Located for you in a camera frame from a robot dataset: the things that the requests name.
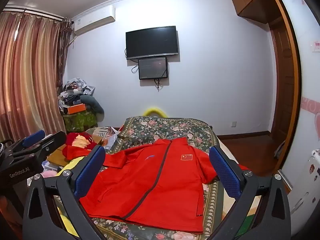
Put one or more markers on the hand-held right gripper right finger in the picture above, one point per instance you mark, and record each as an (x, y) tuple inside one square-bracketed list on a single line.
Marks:
[(225, 172)]

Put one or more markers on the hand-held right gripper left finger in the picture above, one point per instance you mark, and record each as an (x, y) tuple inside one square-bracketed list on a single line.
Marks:
[(90, 171)]

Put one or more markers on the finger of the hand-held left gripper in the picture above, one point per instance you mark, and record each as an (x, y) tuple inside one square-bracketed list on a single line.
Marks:
[(33, 138), (53, 141)]

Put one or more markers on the red zip jacket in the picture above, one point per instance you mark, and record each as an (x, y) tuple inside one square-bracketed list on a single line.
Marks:
[(150, 192)]

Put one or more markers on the pile of mixed clothes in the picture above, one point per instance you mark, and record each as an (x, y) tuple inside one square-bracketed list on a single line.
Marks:
[(75, 92)]

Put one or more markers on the yellow cloth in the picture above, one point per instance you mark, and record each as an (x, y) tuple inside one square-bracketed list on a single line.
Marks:
[(72, 166)]

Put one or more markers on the red plush toy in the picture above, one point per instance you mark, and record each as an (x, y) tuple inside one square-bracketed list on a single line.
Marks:
[(75, 147)]

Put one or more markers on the green patterned cloth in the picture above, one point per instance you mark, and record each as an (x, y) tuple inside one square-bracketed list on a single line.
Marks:
[(78, 122)]

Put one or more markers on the white plastic bag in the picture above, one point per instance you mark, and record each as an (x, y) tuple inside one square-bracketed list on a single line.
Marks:
[(111, 140)]

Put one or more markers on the orange box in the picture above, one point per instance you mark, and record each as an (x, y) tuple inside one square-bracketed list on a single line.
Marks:
[(76, 108)]

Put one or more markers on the striped brown curtain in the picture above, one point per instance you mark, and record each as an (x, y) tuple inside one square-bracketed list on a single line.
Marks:
[(27, 75)]

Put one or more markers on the floral bed blanket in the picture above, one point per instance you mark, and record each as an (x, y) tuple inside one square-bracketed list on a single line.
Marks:
[(170, 127)]

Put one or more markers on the wooden door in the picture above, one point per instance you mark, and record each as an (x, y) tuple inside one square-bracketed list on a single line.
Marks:
[(285, 85)]

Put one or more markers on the white air conditioner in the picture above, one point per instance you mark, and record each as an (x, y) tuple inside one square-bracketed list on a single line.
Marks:
[(93, 21)]

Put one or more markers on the wooden overhead cabinet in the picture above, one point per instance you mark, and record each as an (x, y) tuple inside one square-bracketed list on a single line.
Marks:
[(250, 0)]

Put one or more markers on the white wall socket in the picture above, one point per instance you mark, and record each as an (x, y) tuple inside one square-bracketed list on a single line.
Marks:
[(233, 124)]

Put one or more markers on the pink heart wall sticker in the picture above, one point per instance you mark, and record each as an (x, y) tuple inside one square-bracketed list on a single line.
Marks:
[(311, 110)]

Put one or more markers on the small black wall monitor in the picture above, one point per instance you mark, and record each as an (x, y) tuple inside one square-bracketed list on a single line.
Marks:
[(153, 68)]

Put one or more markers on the black wall television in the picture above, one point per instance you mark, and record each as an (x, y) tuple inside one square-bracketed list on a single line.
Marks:
[(152, 42)]

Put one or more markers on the white wall switch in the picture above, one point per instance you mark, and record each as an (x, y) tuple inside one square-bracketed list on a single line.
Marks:
[(315, 46)]

